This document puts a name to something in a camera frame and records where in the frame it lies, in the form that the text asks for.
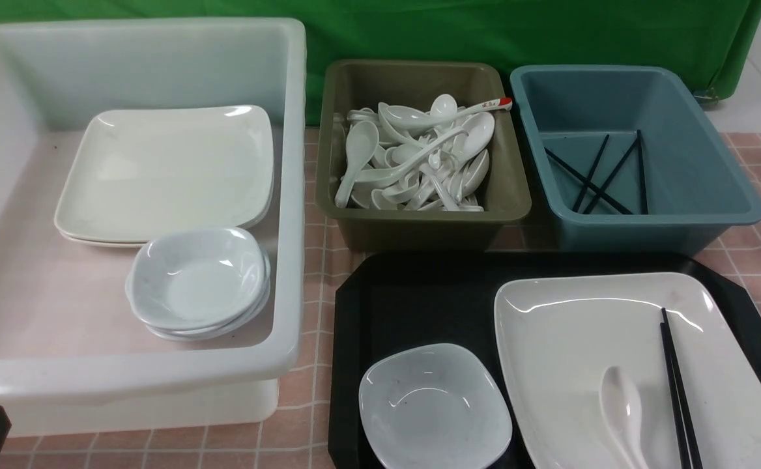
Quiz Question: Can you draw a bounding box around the green backdrop cloth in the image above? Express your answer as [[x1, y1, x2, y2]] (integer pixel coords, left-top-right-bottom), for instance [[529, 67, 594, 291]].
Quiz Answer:
[[0, 1, 761, 126]]

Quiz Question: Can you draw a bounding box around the large white square plate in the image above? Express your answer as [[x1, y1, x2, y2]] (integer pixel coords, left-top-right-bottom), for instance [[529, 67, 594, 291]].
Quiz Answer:
[[495, 272, 761, 468]]

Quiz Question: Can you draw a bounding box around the olive green plastic bin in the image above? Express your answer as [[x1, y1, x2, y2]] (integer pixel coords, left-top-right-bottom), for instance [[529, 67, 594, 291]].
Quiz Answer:
[[315, 59, 532, 253]]

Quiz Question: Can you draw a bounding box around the blue plastic bin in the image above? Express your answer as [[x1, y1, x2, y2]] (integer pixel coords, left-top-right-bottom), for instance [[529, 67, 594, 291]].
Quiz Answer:
[[510, 64, 761, 255]]

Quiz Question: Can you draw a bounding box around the white ceramic soup spoon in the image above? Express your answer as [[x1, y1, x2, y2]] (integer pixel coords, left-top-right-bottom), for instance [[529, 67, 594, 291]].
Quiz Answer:
[[599, 365, 649, 468]]

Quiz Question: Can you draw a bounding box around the white spoon left in bin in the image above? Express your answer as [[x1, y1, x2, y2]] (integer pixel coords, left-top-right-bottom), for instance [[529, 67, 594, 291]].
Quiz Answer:
[[335, 120, 379, 208]]

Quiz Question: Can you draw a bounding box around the white spoon in bin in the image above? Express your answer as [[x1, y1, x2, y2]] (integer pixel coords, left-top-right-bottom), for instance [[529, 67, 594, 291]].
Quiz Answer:
[[335, 120, 379, 208], [451, 112, 496, 166]]

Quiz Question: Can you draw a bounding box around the red tipped white spoon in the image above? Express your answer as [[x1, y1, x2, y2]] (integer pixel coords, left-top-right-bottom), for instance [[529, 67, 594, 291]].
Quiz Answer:
[[378, 97, 513, 130]]

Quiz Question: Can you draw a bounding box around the top stacked white bowl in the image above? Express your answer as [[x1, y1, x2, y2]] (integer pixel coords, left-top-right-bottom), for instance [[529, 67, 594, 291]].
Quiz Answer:
[[125, 227, 271, 337]]

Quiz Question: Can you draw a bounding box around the large white plastic tub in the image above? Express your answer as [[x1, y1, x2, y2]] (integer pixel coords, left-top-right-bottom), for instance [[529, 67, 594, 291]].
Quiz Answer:
[[0, 18, 307, 436]]

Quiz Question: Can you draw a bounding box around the bottom stacked white bowl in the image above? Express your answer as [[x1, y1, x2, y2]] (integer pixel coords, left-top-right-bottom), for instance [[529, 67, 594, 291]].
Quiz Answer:
[[145, 280, 271, 343]]

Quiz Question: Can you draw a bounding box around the top white plate in tub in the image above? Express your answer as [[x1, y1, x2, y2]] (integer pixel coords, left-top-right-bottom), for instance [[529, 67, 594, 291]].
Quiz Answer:
[[55, 105, 276, 242]]

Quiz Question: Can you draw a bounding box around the small white bowl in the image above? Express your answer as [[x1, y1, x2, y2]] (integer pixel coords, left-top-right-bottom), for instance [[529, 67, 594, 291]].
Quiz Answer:
[[358, 343, 513, 468]]

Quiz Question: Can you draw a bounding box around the middle stacked white bowl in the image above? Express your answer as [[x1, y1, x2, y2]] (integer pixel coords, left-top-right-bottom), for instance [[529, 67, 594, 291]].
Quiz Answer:
[[134, 254, 271, 337]]

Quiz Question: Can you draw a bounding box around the white spoon right in bin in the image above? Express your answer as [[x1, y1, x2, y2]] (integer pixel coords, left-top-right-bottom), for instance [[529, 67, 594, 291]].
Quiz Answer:
[[451, 112, 496, 166]]

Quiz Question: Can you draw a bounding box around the black serving tray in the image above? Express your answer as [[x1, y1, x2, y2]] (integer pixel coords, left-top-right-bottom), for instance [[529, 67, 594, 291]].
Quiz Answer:
[[328, 252, 761, 468]]

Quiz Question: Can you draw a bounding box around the black chopstick in blue bin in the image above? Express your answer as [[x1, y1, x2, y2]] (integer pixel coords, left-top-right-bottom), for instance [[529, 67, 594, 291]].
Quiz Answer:
[[545, 148, 633, 214]]

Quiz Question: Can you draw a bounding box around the black chopstick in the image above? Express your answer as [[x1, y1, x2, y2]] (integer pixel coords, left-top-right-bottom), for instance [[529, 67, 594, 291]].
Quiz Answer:
[[635, 130, 649, 214], [572, 134, 610, 213], [545, 148, 633, 214], [583, 136, 640, 214], [660, 320, 693, 468], [661, 308, 703, 468]]

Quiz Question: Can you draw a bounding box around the stacked white bowl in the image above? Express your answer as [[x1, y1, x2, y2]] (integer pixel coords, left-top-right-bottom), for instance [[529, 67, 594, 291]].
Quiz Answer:
[[134, 254, 271, 337], [145, 280, 271, 343], [125, 227, 271, 337]]

